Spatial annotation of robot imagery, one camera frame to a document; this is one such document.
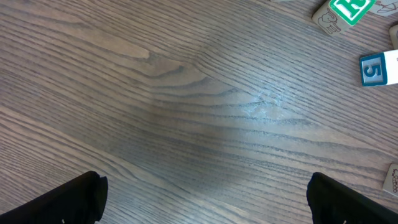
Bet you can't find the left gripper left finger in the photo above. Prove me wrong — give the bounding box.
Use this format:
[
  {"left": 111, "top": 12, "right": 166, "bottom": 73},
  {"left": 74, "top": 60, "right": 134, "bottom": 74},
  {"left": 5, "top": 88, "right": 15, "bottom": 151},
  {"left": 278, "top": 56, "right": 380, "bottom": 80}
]
[{"left": 1, "top": 171, "right": 108, "bottom": 224}]

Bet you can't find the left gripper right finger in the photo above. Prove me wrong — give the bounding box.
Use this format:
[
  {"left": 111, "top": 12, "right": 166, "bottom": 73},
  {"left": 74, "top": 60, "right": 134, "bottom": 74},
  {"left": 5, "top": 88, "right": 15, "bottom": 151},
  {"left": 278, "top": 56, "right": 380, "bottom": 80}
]
[{"left": 307, "top": 172, "right": 397, "bottom": 224}]

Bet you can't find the white engraved block blue side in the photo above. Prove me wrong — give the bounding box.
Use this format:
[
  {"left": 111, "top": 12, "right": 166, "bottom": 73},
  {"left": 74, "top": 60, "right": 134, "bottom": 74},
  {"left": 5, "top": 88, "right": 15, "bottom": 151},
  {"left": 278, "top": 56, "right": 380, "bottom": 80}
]
[{"left": 382, "top": 164, "right": 398, "bottom": 197}]

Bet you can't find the white block red picture upper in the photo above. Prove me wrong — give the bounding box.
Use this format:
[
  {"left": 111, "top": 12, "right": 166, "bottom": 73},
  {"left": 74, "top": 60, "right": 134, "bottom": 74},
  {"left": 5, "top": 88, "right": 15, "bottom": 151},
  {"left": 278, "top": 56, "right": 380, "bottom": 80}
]
[{"left": 389, "top": 25, "right": 398, "bottom": 49}]

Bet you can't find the green letter R block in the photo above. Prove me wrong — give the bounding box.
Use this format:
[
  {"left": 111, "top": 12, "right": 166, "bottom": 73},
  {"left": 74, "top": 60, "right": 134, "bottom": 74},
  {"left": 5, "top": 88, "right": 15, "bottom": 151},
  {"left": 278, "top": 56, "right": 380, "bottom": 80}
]
[{"left": 312, "top": 0, "right": 376, "bottom": 36}]

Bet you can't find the green block number four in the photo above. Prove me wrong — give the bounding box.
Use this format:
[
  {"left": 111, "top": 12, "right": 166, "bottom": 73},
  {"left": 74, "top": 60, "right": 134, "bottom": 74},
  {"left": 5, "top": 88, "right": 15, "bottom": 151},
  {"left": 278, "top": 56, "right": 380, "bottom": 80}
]
[{"left": 369, "top": 0, "right": 397, "bottom": 17}]

